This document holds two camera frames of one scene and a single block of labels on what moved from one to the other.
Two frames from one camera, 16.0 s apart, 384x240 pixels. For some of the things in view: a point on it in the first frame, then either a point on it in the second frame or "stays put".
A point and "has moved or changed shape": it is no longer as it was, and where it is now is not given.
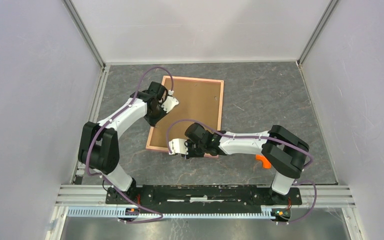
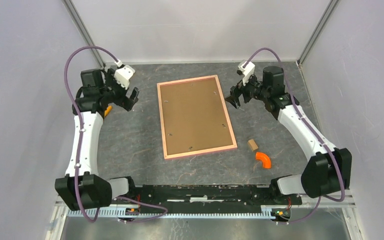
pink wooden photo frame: [200, 99] has moved or changed shape
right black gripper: [188, 143] to [237, 91]
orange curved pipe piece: [266, 163] stays put
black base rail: [197, 196] stays put
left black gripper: [153, 122] to [124, 102]
